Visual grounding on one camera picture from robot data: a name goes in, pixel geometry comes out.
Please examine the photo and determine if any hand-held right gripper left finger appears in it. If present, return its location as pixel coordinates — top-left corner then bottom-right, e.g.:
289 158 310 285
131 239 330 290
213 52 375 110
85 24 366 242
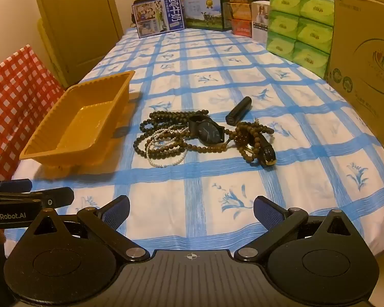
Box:
27 195 151 263

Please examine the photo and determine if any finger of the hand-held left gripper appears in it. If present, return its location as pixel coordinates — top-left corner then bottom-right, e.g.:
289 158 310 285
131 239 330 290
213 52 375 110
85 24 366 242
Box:
0 179 33 193
40 187 75 207

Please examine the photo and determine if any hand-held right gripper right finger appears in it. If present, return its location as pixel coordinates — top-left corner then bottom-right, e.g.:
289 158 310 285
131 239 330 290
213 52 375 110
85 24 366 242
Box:
233 195 356 263

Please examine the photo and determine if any black gold bracelet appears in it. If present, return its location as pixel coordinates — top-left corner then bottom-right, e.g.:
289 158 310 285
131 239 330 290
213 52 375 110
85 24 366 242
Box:
254 133 277 167

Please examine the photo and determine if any white pearl necklace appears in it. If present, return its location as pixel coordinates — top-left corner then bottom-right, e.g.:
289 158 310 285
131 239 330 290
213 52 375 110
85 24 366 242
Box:
144 125 188 168

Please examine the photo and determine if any long dark bead necklace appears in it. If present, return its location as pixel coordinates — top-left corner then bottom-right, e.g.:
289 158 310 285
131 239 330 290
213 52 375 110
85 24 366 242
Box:
134 109 234 163

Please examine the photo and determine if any yellow plastic tray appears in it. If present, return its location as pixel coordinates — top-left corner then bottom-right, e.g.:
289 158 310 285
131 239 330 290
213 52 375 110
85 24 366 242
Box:
19 70 135 170

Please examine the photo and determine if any brown bead bracelet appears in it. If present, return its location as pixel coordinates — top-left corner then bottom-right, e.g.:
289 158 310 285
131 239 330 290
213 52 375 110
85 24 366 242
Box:
233 120 276 164

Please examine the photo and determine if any black wristwatch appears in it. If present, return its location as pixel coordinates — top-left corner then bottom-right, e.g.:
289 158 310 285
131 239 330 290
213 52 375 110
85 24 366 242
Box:
188 115 226 144

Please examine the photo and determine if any black cylindrical tube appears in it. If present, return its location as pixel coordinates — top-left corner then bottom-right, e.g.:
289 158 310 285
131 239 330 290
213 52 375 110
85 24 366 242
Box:
226 96 253 126

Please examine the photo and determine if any red checked cloth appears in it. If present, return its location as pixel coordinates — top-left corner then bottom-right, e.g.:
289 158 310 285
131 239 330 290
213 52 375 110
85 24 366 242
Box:
0 45 66 183

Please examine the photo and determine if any blue checked floral bedsheet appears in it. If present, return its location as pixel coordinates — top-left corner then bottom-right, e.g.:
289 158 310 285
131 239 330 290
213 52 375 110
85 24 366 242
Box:
6 27 384 256

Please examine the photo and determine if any olive wooden door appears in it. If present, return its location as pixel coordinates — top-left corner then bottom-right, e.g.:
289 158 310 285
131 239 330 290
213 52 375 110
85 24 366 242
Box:
30 0 125 85

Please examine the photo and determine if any stack of green tissue packs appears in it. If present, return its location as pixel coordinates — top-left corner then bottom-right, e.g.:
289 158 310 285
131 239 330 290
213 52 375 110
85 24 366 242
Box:
266 0 335 80

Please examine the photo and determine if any red orange noodle box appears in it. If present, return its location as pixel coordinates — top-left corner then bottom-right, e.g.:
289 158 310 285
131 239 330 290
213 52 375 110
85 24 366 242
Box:
230 18 254 37

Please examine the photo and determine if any large brown cardboard box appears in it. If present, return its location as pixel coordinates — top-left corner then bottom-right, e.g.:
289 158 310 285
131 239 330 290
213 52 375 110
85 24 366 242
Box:
323 0 384 154

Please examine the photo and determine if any white product box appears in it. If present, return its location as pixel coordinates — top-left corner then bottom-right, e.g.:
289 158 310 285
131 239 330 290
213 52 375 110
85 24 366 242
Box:
251 1 271 43

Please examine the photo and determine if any blue milk carton box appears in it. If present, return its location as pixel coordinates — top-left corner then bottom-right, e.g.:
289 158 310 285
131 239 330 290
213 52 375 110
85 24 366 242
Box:
132 0 184 39

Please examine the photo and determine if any green cow milk box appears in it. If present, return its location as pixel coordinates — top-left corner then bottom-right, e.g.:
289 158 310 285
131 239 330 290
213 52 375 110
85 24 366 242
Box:
182 0 228 32

